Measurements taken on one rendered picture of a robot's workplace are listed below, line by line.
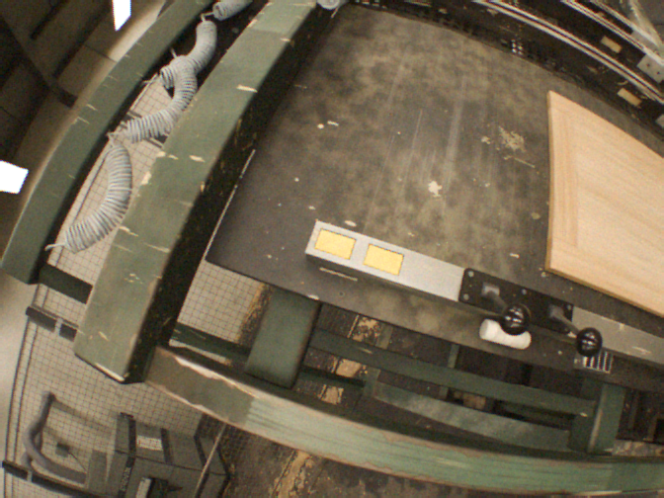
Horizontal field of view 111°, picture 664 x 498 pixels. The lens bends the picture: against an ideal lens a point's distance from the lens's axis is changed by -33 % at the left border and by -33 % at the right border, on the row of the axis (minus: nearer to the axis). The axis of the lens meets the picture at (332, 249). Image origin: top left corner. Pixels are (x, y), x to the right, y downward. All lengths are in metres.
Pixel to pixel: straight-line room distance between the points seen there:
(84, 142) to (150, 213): 0.50
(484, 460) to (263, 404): 0.31
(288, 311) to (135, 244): 0.24
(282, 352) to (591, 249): 0.57
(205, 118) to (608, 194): 0.77
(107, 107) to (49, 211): 0.30
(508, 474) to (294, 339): 0.38
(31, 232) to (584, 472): 1.19
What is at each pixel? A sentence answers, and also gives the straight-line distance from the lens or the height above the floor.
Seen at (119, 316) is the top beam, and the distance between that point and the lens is 0.46.
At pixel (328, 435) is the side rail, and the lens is 0.44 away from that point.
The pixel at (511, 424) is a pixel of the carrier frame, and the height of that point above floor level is 0.79.
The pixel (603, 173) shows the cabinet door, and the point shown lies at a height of 1.24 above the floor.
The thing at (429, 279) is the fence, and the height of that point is 1.54.
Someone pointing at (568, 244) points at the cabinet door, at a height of 1.32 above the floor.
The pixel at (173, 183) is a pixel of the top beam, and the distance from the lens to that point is 0.48.
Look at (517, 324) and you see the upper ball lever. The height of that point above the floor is 1.54.
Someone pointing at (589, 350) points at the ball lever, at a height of 1.44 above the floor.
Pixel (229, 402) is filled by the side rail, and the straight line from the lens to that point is 0.45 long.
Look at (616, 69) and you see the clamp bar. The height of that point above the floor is 1.21.
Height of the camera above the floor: 1.88
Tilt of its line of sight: 29 degrees down
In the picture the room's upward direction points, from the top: 61 degrees counter-clockwise
